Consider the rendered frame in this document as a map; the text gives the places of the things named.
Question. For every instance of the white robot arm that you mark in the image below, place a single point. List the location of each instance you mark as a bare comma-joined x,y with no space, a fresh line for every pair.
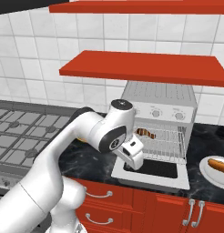
47,170

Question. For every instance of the dark range hood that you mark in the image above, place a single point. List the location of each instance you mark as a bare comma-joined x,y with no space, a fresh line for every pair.
25,5

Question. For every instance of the yellow food item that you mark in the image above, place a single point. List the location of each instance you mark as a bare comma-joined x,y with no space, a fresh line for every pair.
81,139

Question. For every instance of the hotdog bun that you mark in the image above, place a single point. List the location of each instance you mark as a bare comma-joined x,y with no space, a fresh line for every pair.
218,165

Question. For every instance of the toaster oven door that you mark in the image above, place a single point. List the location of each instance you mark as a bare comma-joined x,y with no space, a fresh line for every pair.
182,177

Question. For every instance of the white plate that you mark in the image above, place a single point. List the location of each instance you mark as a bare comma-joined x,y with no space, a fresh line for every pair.
212,179

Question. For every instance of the silver toaster oven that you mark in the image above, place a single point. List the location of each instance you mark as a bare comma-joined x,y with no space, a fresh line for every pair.
165,97

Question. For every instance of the red drawer front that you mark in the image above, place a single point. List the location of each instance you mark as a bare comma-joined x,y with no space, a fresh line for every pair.
117,221
117,198

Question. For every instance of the grey gas hob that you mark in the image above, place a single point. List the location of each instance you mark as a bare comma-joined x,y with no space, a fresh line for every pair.
22,130

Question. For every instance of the red cupboard door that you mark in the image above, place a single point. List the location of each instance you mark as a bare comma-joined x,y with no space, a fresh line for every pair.
215,220
171,215

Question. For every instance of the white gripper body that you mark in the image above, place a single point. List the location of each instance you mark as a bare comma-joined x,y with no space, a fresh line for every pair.
135,159

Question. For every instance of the toaster oven knob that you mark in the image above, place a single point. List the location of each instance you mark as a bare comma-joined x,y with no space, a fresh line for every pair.
155,113
135,111
178,115

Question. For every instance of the red wall shelf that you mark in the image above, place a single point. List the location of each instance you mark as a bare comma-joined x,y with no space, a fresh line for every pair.
141,6
147,66

